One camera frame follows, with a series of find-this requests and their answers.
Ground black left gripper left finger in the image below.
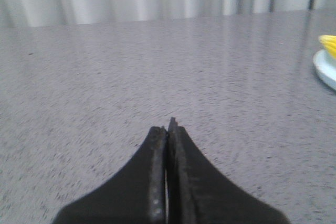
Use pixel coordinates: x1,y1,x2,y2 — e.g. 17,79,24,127
53,126,167,223

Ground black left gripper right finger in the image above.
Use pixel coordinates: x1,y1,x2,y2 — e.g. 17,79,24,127
167,118,289,223

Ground light blue round plate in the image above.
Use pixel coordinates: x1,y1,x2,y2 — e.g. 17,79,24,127
313,49,336,90

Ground yellow corn cob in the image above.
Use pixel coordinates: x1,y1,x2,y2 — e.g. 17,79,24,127
318,35,336,60

